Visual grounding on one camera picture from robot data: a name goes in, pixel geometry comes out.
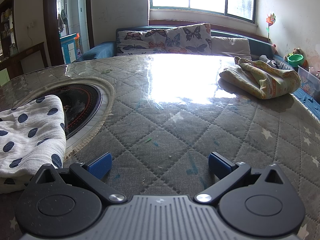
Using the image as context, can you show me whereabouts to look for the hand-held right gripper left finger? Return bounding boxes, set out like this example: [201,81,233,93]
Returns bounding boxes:
[34,152,127,203]

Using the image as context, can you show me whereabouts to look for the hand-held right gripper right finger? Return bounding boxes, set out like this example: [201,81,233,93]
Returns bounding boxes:
[194,151,292,203]

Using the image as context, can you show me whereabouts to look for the white polka dot pants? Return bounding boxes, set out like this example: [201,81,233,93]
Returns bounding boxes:
[0,94,67,194]

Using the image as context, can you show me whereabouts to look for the grey quilted star table cover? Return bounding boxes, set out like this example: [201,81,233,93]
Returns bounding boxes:
[0,54,320,240]

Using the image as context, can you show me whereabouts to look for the round black hotplate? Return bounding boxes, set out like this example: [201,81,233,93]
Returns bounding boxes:
[15,76,115,155]

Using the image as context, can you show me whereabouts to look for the yellow patterned cloth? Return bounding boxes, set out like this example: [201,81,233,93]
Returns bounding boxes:
[219,56,301,100]

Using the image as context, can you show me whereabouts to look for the grey plush toy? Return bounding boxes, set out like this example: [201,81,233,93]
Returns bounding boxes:
[259,54,280,68]

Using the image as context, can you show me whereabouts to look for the teal sofa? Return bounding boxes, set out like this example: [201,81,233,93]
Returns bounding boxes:
[72,25,320,119]

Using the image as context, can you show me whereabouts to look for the beige cushion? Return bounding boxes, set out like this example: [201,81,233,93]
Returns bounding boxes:
[211,36,252,61]

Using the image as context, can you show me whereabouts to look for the clear plastic storage box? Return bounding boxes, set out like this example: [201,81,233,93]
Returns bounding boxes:
[297,66,320,98]

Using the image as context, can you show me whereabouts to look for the blue cabinet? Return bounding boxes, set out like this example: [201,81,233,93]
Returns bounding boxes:
[60,32,82,64]

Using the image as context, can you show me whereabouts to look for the green bowl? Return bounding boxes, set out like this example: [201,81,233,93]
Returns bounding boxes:
[287,53,304,67]

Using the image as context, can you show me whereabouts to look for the butterfly print cushion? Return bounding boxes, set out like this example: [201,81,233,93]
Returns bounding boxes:
[165,23,212,54]
[116,29,168,55]

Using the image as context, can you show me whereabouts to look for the dark wooden sideboard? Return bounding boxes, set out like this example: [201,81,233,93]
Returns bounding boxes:
[0,42,47,80]

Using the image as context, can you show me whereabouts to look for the brown plush toy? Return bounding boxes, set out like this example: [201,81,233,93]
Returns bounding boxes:
[287,47,304,59]

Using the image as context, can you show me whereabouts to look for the hanging towel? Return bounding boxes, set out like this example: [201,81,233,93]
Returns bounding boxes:
[58,9,68,33]

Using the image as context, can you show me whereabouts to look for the colourful pinwheel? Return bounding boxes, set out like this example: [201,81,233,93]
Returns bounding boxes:
[265,12,277,43]

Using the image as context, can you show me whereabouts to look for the wooden shelf cabinet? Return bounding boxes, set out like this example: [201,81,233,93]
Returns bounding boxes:
[0,0,19,63]

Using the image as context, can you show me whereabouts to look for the dark wooden door frame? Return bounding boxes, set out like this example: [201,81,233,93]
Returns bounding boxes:
[43,0,95,68]

